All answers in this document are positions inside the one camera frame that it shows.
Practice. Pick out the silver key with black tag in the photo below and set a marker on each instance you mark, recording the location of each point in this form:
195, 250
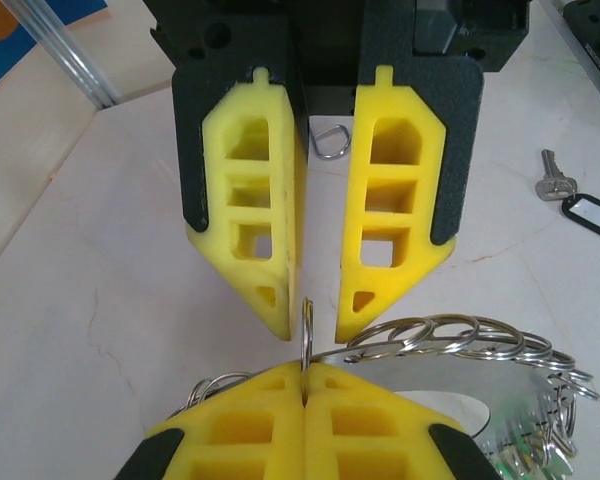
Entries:
555, 187

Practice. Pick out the metal keyring disc with keys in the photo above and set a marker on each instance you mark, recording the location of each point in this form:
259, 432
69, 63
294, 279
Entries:
455, 380

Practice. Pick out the blue panel with orange circle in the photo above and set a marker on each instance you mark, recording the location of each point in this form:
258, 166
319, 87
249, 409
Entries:
10, 65

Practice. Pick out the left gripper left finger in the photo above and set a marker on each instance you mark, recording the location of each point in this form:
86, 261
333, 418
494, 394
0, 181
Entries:
240, 440

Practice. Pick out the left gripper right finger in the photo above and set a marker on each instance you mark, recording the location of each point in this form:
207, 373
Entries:
380, 440

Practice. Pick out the aluminium frame post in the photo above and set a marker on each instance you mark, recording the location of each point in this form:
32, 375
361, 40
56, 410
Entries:
75, 60

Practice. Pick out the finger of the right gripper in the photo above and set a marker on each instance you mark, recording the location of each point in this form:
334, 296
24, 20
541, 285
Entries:
215, 225
430, 150

